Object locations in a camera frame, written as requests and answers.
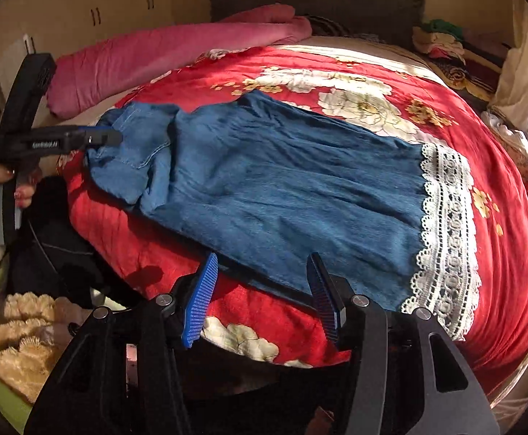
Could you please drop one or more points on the grey headboard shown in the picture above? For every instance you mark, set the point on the grey headboard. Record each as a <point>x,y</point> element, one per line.
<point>313,4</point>

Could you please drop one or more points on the red floral blanket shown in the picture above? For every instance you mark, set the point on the red floral blanket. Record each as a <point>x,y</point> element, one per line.
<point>495,281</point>

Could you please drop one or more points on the white curtain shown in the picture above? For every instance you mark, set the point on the white curtain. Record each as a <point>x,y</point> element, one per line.
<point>524,68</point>

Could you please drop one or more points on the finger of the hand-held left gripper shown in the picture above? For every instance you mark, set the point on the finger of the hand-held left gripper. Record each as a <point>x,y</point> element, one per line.
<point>105,138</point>

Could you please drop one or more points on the cream bed sheet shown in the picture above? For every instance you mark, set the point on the cream bed sheet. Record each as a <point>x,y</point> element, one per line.
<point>359,47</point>

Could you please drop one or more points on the pile of folded clothes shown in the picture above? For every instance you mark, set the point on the pile of folded clothes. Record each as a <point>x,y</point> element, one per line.
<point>445,45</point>

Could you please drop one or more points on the striped pillow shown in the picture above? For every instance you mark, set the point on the striped pillow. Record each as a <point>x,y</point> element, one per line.
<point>329,26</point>

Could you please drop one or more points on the cream wardrobe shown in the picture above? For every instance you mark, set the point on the cream wardrobe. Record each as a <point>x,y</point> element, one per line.
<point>87,4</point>

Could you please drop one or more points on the pink quilt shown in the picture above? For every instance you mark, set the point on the pink quilt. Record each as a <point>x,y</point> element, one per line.
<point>155,50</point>

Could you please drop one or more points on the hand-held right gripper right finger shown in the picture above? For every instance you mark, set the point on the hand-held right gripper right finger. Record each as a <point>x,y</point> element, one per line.
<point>322,301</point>

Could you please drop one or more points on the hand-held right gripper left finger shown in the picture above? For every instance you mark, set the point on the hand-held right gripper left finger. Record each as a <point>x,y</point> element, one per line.
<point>199,301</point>

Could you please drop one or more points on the blue denim jeans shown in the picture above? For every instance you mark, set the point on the blue denim jeans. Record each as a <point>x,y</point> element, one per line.
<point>268,190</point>

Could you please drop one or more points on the beige fluffy cloth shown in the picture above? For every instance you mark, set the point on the beige fluffy cloth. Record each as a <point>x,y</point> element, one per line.
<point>23,340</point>

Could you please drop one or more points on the white crumpled cloth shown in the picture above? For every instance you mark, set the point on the white crumpled cloth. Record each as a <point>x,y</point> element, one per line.
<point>515,138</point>

